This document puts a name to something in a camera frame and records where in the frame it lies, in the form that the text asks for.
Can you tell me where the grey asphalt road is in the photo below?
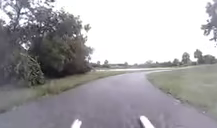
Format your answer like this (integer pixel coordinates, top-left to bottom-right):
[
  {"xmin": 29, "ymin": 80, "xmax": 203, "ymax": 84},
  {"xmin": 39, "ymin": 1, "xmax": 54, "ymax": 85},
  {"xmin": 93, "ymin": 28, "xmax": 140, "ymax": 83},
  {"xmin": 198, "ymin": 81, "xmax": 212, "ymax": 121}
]
[{"xmin": 0, "ymin": 68, "xmax": 217, "ymax": 128}]

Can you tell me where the row of distant trees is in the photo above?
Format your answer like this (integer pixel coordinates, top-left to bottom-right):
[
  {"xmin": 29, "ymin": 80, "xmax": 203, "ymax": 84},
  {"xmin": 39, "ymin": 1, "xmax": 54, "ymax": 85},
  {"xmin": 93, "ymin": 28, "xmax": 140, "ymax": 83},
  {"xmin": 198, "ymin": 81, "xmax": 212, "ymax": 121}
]
[{"xmin": 90, "ymin": 48, "xmax": 217, "ymax": 70}]

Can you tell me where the robot's own part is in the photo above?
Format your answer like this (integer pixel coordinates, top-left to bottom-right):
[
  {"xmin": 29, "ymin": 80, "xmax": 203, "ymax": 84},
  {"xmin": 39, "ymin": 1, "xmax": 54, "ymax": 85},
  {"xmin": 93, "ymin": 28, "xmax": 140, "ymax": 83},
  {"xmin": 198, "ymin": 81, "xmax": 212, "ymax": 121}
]
[
  {"xmin": 139, "ymin": 115, "xmax": 156, "ymax": 128},
  {"xmin": 70, "ymin": 118, "xmax": 83, "ymax": 128}
]

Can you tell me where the wood of dense trees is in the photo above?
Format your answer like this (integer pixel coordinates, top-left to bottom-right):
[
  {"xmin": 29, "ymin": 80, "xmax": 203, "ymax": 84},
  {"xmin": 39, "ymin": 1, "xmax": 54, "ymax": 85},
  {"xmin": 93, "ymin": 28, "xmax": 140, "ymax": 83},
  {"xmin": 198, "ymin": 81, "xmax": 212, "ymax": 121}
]
[{"xmin": 0, "ymin": 0, "xmax": 95, "ymax": 88}]

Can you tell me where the grass verge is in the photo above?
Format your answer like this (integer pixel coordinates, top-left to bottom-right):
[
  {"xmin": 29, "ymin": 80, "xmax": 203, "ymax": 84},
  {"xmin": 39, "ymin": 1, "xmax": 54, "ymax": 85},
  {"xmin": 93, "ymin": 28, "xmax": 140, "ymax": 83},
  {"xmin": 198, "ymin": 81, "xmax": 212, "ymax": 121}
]
[{"xmin": 0, "ymin": 69, "xmax": 127, "ymax": 115}]

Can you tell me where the grass field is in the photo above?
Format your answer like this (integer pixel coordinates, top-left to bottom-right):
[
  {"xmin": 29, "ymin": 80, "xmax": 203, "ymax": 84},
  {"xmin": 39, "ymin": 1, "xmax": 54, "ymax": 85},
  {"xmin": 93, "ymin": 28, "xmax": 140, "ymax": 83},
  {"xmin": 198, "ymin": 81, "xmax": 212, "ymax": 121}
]
[{"xmin": 145, "ymin": 63, "xmax": 217, "ymax": 121}]

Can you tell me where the tree with overhanging branches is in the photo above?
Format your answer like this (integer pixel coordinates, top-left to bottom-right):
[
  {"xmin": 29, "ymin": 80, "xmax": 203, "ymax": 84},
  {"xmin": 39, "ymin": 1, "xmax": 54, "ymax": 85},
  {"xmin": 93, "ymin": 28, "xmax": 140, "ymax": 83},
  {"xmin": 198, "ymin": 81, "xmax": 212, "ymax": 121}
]
[{"xmin": 200, "ymin": 0, "xmax": 217, "ymax": 43}]

